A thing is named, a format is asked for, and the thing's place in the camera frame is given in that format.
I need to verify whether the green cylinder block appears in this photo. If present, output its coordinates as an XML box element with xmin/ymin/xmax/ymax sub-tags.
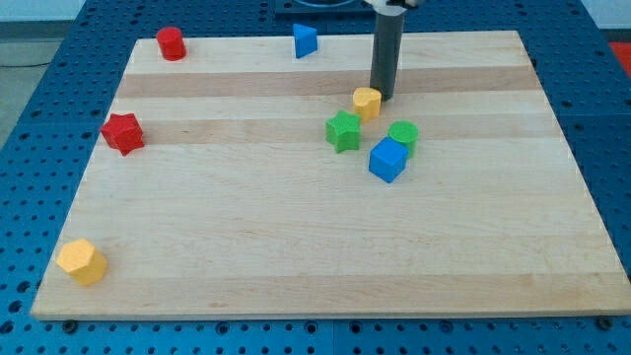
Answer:
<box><xmin>387</xmin><ymin>120</ymin><xmax>419</xmax><ymax>159</ymax></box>

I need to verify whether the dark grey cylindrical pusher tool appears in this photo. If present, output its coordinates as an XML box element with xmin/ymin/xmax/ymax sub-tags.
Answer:
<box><xmin>370</xmin><ymin>7</ymin><xmax>406</xmax><ymax>102</ymax></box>

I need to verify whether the yellow heart block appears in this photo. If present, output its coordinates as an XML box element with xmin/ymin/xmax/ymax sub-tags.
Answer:
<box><xmin>352</xmin><ymin>87</ymin><xmax>382</xmax><ymax>123</ymax></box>

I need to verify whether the yellow hexagon block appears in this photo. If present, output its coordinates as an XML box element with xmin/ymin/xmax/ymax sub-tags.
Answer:
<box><xmin>55</xmin><ymin>239</ymin><xmax>107</xmax><ymax>286</ymax></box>

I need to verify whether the light wooden board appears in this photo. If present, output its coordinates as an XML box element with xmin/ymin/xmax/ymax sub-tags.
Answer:
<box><xmin>32</xmin><ymin>31</ymin><xmax>630</xmax><ymax>320</ymax></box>

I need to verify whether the red star block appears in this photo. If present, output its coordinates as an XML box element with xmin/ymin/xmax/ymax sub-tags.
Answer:
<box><xmin>100</xmin><ymin>113</ymin><xmax>145</xmax><ymax>157</ymax></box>

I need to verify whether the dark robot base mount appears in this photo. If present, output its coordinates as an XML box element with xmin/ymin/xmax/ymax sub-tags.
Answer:
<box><xmin>270</xmin><ymin>0</ymin><xmax>374</xmax><ymax>18</ymax></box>

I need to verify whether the green star block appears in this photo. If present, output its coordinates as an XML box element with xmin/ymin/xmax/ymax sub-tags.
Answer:
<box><xmin>325</xmin><ymin>110</ymin><xmax>361</xmax><ymax>153</ymax></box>

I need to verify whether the red cylinder block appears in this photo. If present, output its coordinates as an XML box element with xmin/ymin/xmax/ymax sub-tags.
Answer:
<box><xmin>156</xmin><ymin>27</ymin><xmax>186</xmax><ymax>61</ymax></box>

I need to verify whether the blue triangle block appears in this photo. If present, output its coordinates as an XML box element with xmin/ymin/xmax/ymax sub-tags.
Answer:
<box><xmin>293</xmin><ymin>24</ymin><xmax>318</xmax><ymax>58</ymax></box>

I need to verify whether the blue cube block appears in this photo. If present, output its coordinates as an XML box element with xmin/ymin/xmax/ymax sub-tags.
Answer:
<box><xmin>369</xmin><ymin>137</ymin><xmax>409</xmax><ymax>183</ymax></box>

